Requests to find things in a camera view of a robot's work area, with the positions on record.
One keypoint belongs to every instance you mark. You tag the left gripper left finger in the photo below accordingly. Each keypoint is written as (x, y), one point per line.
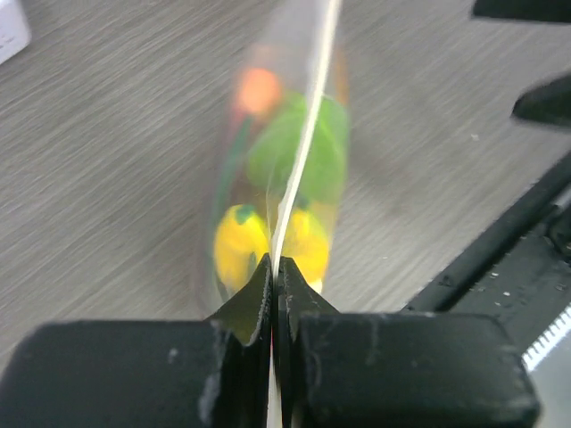
(147, 373)

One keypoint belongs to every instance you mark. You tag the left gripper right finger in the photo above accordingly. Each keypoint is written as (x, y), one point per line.
(403, 369)

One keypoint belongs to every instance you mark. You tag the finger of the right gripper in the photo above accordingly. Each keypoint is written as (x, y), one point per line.
(547, 104)
(523, 10)

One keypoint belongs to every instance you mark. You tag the fake yellow banana bunch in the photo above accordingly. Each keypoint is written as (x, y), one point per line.
(242, 238)

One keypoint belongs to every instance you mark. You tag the clear zip top bag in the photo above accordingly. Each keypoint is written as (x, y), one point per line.
(298, 158)

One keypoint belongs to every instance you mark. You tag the fake steak slice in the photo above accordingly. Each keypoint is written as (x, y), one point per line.
(259, 91)

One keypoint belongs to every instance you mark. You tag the white perforated plastic basket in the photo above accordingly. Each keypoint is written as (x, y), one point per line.
(15, 33)

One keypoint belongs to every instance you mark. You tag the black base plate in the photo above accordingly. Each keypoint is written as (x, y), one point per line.
(518, 269)

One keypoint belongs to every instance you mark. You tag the white slotted cable duct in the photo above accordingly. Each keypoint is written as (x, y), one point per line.
(548, 341)

